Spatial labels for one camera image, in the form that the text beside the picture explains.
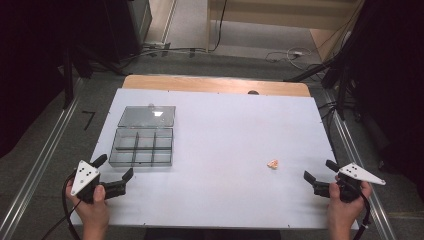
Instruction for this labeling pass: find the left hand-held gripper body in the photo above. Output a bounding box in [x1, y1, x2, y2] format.
[70, 160, 107, 205]

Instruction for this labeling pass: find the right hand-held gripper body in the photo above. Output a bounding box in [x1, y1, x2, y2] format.
[335, 162, 387, 204]

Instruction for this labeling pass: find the person's right hand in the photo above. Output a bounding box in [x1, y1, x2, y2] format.
[325, 179, 373, 232]

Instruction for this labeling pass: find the person's left hand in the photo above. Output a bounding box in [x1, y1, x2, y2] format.
[65, 181, 111, 232]

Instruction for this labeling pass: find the clear plastic compartment box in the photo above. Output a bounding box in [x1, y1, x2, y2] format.
[108, 105, 177, 168]

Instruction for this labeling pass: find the black metal stand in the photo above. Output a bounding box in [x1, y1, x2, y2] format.
[61, 46, 76, 110]

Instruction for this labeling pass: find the white table cover board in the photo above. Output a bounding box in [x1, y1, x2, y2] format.
[69, 87, 360, 231]

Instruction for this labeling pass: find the black curtain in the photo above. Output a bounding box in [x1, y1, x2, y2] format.
[328, 0, 424, 201]
[0, 0, 153, 159]

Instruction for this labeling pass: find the wooden table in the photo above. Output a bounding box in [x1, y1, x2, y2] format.
[121, 74, 312, 98]

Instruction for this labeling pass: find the light wooden furniture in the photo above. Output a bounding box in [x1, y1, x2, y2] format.
[205, 0, 366, 63]

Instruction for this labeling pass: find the metal floor rail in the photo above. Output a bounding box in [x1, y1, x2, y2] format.
[0, 77, 86, 240]
[322, 89, 399, 240]

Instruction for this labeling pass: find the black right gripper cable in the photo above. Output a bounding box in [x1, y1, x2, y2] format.
[351, 181, 372, 240]

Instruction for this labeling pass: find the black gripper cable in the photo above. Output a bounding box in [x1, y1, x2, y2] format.
[351, 181, 372, 240]
[41, 169, 83, 240]

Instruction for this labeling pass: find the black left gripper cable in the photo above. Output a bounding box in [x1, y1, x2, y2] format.
[41, 169, 83, 240]

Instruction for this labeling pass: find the white floor cable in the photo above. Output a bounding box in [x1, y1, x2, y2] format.
[264, 46, 314, 70]

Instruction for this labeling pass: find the black hanging cable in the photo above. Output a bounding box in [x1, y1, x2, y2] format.
[211, 0, 229, 54]

